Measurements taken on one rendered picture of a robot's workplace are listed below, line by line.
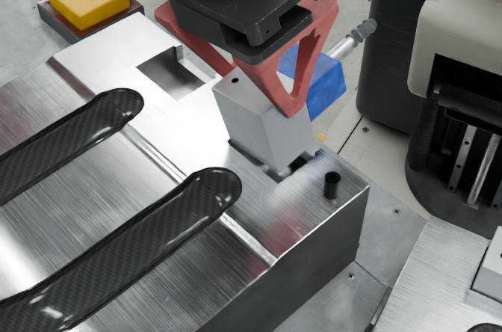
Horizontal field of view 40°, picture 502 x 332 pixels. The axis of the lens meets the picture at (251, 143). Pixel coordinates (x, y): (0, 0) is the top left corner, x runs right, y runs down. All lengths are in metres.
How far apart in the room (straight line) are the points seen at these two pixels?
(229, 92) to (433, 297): 0.19
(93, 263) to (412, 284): 0.21
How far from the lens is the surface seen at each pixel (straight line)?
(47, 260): 0.45
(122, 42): 0.58
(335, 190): 0.45
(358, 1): 2.16
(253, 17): 0.35
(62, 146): 0.51
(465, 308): 0.47
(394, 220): 0.57
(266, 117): 0.42
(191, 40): 0.43
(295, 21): 0.38
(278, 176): 0.50
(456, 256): 0.49
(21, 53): 0.73
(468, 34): 0.77
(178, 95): 0.56
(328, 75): 0.46
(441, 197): 1.29
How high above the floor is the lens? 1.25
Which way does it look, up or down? 47 degrees down
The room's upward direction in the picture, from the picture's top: straight up
